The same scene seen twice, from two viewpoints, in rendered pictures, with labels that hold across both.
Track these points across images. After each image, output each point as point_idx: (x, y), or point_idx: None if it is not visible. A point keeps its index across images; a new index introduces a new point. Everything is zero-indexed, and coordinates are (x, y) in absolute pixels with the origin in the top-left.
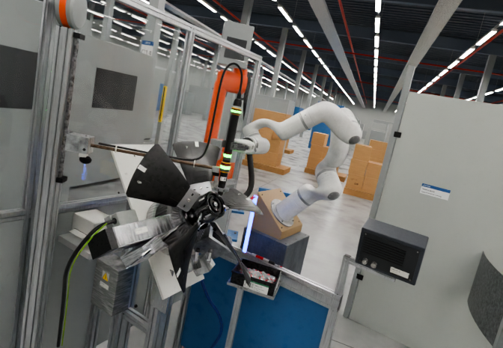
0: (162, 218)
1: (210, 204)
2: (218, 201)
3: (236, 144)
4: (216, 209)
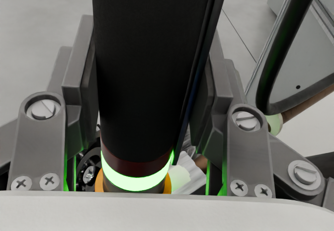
0: (188, 128)
1: (93, 149)
2: (89, 190)
3: (52, 68)
4: (77, 175)
